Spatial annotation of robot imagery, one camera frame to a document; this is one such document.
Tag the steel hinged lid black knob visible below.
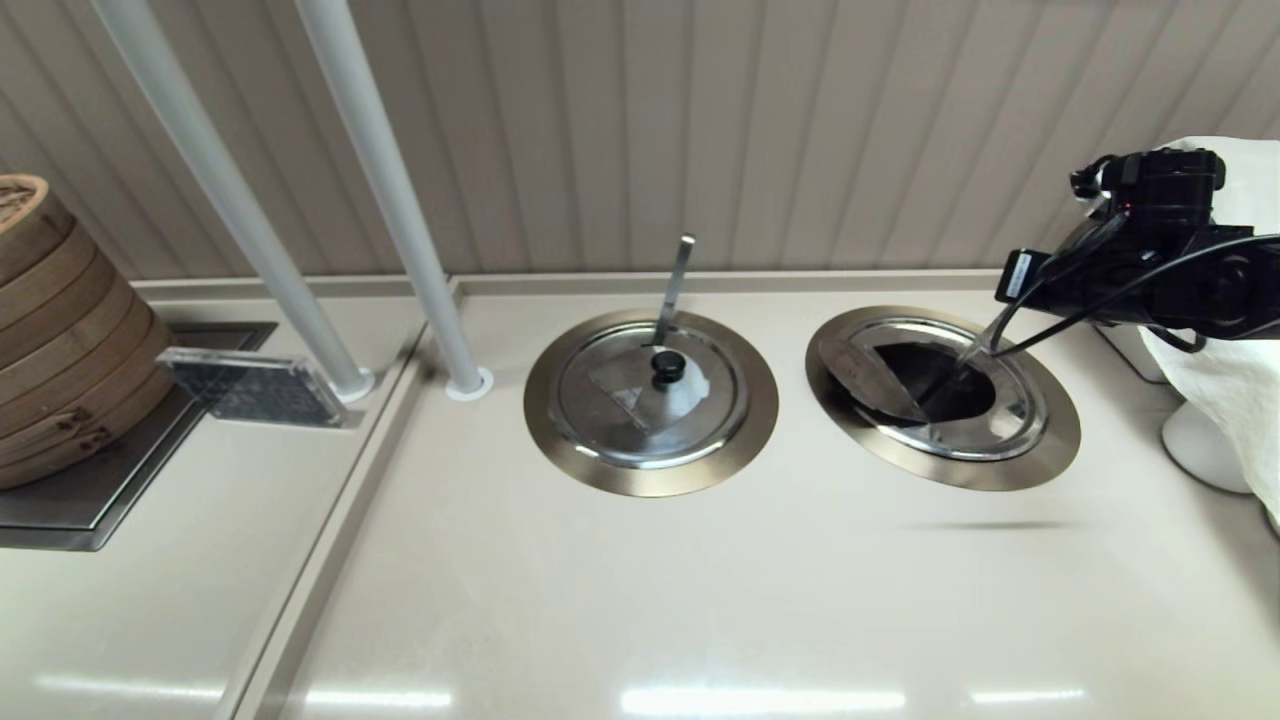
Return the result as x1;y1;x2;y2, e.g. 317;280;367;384
818;318;1048;463
549;320;751;469

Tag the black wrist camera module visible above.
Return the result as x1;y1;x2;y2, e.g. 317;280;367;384
1071;147;1228;237

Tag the dark soup pot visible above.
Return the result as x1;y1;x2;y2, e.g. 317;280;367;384
868;342;998;425

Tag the recessed steel tray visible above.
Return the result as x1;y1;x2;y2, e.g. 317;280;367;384
0;323;280;552

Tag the white round base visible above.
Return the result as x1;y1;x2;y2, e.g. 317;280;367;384
1160;400;1249;495

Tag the black cable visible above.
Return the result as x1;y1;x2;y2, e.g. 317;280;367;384
988;234;1280;357

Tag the white box appliance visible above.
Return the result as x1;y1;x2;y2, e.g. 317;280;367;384
1095;322;1167;386

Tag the white cloth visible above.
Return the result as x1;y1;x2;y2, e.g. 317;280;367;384
1140;136;1280;533

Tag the clear acrylic sign holder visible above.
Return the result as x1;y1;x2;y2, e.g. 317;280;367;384
156;346;364;430

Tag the steel ladle handle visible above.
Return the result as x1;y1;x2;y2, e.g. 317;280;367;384
652;236;697;349
922;312;1006;409

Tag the bamboo steamer stack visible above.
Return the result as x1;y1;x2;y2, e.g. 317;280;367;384
0;174;180;492

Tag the grey metal pole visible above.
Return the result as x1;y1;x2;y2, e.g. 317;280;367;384
294;0;486;391
90;0;371;393

